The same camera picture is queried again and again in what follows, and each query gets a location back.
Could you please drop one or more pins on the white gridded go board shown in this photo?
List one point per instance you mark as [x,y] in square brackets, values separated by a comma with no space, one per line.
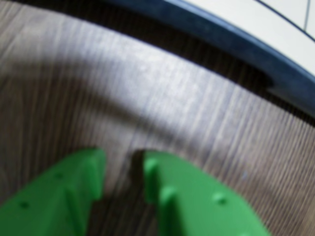
[246,41]

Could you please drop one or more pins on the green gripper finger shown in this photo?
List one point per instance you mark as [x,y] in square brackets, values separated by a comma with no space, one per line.
[49,201]
[197,211]

